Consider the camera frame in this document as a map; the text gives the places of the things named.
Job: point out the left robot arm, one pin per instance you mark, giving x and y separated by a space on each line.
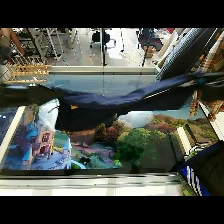
20 93

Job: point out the navy blue garment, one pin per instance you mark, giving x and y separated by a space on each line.
100 106

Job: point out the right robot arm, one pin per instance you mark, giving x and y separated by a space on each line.
213 91

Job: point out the blue checked shirt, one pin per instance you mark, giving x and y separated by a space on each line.
181 53

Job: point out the black and blue garment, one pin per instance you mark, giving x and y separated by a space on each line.
210 173

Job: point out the person's forearm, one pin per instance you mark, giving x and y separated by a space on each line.
15 38

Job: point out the brown striped garment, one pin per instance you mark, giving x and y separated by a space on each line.
215 56

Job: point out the silver frame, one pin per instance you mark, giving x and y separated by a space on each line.
83 185

